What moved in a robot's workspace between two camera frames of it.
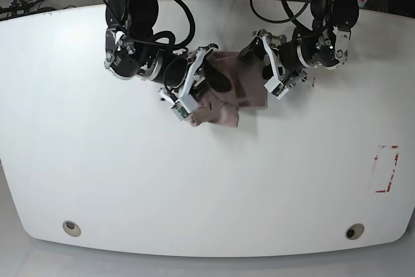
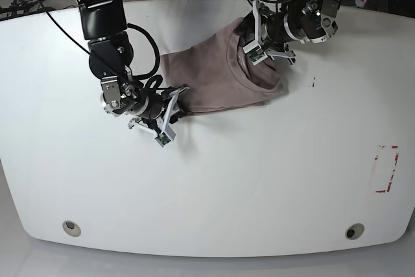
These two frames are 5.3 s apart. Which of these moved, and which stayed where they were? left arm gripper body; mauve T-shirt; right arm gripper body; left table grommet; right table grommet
Moved: right arm gripper body; mauve T-shirt; left arm gripper body
Stayed: left table grommet; right table grommet
